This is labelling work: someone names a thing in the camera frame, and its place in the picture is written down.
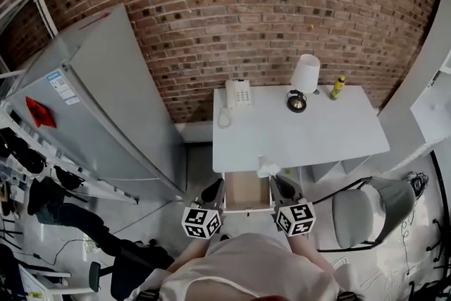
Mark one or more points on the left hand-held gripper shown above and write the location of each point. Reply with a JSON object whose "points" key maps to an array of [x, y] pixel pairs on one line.
{"points": [[201, 222]]}

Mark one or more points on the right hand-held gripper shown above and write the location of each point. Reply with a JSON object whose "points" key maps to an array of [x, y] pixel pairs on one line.
{"points": [[296, 220]]}

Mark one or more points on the white tissue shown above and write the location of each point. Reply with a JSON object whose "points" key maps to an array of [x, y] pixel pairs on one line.
{"points": [[267, 167]]}

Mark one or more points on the white drawer with wooden inside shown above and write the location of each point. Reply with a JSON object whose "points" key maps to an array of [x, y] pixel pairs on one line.
{"points": [[246, 190]]}

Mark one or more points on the person's right forearm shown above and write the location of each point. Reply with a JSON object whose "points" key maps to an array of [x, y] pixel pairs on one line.
{"points": [[310, 253]]}

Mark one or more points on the person's left forearm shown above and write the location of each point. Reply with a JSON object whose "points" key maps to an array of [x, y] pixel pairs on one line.
{"points": [[188, 255]]}

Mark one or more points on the small yellow green object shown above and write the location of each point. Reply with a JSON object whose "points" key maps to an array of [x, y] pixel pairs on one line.
{"points": [[287, 171]]}

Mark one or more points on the person's left black shoe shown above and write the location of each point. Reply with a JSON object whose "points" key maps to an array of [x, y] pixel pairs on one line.
{"points": [[225, 237]]}

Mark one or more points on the white desk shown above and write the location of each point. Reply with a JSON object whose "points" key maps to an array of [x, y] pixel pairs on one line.
{"points": [[299, 134]]}

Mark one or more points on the grey padded chair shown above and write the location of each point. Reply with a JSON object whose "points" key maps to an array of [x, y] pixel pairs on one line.
{"points": [[356, 222]]}

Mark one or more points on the person's white shirt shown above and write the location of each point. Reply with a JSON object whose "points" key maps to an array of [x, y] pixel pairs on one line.
{"points": [[246, 268]]}

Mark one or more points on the black mesh office chair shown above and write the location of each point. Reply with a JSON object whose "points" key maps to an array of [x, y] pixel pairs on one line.
{"points": [[134, 268]]}

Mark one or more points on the yellow drink bottle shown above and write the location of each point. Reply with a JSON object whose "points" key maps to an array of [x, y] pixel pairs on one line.
{"points": [[337, 90]]}

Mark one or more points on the white shade table lamp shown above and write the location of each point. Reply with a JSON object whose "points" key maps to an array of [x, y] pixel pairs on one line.
{"points": [[306, 72]]}

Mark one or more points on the grey refrigerator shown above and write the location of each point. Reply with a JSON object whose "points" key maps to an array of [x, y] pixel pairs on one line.
{"points": [[105, 123]]}

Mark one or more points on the black chair base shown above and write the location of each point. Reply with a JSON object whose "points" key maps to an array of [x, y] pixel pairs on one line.
{"points": [[440, 243]]}

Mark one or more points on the dark small chair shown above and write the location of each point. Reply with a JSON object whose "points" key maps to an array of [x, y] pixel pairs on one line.
{"points": [[46, 194]]}

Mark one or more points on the white tall cabinet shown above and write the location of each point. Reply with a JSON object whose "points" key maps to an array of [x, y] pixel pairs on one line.
{"points": [[423, 81]]}

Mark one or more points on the white side table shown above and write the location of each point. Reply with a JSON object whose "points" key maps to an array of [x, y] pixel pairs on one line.
{"points": [[53, 280]]}

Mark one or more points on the blue white label sticker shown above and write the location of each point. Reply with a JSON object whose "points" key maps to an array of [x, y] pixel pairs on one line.
{"points": [[62, 86]]}

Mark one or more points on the red diamond sticker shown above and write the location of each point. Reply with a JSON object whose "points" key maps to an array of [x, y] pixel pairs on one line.
{"points": [[40, 112]]}

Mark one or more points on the black bag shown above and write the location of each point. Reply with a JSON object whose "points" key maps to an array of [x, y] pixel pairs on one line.
{"points": [[24, 155]]}

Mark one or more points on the white wall duct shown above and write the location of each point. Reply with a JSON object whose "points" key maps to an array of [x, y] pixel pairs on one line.
{"points": [[194, 132]]}

